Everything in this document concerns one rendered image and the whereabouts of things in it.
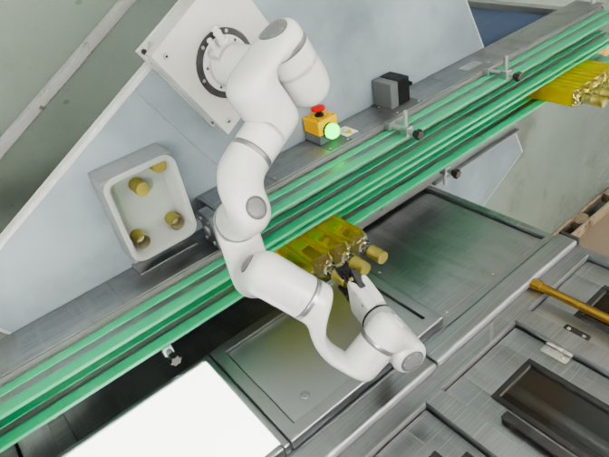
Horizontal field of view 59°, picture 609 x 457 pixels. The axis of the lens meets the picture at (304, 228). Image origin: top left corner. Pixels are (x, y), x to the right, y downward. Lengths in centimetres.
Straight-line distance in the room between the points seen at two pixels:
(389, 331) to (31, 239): 80
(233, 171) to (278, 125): 13
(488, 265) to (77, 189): 106
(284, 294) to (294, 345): 40
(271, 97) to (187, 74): 33
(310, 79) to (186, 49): 32
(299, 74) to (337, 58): 58
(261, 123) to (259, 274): 27
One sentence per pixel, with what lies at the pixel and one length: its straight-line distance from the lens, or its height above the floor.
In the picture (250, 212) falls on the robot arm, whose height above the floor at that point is 124.
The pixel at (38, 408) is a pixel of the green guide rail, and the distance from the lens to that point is 135.
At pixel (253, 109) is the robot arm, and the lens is 97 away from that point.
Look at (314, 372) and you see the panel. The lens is 127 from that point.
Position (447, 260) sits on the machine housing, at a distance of 157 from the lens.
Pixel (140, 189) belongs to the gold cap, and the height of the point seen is 81.
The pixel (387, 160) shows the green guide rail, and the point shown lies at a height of 91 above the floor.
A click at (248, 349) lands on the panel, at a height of 104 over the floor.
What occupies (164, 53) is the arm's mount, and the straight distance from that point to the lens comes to 122.
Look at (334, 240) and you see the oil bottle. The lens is 136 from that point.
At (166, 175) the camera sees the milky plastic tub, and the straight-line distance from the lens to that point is 133.
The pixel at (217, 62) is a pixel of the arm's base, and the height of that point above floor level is 86.
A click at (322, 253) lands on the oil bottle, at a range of 133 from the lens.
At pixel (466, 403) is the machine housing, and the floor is 149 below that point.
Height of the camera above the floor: 193
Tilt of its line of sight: 44 degrees down
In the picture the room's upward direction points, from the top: 121 degrees clockwise
